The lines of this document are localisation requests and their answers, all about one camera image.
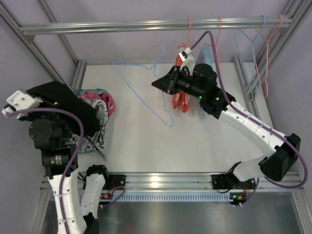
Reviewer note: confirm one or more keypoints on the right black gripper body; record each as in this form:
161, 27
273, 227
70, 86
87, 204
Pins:
172, 81

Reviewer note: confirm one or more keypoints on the orange white trousers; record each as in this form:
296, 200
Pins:
181, 99

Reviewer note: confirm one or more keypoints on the blue wire hanger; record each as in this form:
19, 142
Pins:
138, 77

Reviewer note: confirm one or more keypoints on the pink wire hanger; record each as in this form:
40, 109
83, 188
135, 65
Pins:
189, 32

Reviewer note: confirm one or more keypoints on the black trousers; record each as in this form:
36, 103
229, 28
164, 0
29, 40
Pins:
55, 92

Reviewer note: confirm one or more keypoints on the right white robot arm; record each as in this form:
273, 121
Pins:
279, 151

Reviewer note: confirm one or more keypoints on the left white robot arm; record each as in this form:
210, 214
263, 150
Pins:
75, 214

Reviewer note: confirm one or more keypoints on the light blue trousers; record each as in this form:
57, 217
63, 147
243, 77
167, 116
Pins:
204, 56

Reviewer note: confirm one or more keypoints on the empty blue hanger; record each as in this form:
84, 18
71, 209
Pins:
252, 40

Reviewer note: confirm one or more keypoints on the pink hanger with blue trousers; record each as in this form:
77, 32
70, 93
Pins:
219, 32

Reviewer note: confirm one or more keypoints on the empty pink hanger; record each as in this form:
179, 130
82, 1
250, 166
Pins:
265, 92

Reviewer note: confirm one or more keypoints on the pink garment in basket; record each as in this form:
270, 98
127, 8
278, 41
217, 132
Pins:
99, 94

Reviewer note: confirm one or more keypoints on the teal laundry basket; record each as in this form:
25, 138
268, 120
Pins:
97, 141

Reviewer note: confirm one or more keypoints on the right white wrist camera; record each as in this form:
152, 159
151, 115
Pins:
186, 57

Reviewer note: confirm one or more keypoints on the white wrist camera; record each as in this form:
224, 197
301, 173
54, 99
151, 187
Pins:
186, 57
20, 100

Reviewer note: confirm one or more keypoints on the aluminium frame posts left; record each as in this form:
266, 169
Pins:
15, 25

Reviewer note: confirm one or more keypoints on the aluminium frame posts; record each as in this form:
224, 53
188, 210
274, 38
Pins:
287, 23
15, 25

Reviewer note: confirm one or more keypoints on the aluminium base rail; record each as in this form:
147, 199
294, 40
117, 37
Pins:
182, 182

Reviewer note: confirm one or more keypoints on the grey slotted cable duct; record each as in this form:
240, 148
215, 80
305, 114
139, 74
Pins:
171, 197

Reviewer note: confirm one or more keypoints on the aluminium frame posts right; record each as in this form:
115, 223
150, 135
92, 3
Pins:
287, 23

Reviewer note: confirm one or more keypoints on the aluminium hanging rail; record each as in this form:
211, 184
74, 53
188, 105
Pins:
155, 25

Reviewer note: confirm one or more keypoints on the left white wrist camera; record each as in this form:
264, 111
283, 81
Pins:
20, 100

